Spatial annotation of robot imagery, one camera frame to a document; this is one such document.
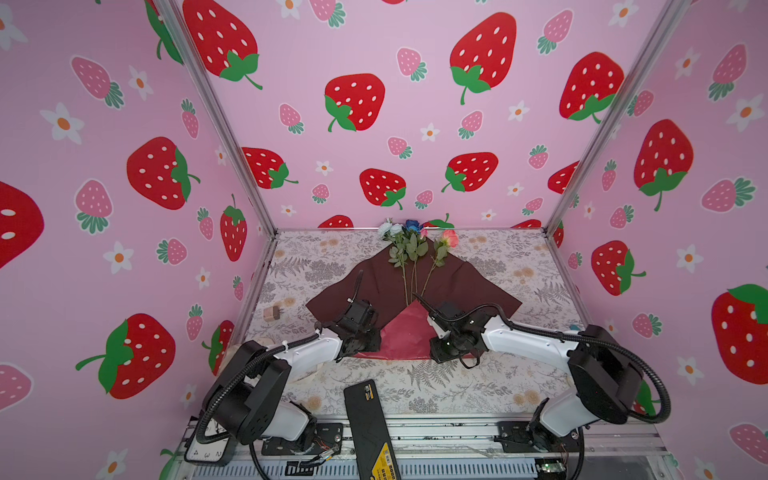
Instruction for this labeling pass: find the dark red wrapping paper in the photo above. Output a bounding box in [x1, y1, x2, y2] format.
[306, 248, 522, 360]

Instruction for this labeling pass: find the white fake flower stem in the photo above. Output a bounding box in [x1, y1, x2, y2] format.
[377, 218, 411, 306]

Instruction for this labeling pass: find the blue fake rose stem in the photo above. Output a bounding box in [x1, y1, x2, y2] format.
[405, 220, 428, 300]

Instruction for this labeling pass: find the large pink fake rose stem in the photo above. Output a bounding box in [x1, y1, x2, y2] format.
[421, 230, 459, 295]

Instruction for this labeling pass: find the beige ribbon pile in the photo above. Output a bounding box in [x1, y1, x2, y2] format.
[289, 365, 324, 383]

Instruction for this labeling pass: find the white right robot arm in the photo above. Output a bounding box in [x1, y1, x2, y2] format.
[418, 297, 672, 453]

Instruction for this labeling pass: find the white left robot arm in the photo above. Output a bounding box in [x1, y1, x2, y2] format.
[194, 271, 381, 479]

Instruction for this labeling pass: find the small brown ribbon spool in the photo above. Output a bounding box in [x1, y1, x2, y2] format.
[262, 305, 281, 322]

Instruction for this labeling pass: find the black flat device yellow label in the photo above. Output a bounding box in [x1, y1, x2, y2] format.
[343, 379, 402, 480]

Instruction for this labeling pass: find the black framed analog clock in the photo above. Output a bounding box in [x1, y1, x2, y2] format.
[183, 436, 237, 467]

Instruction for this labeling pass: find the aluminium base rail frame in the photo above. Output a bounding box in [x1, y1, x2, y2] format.
[168, 414, 684, 479]

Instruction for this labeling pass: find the aluminium corner post right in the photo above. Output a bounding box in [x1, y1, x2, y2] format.
[543, 0, 690, 240]

